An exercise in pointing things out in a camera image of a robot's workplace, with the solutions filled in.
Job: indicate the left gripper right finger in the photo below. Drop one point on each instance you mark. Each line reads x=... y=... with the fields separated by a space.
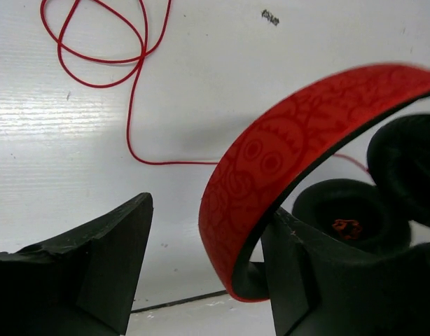
x=320 y=286

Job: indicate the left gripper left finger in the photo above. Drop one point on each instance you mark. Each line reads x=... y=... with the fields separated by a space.
x=80 y=282

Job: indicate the red black headphones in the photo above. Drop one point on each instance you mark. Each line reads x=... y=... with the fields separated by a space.
x=280 y=148

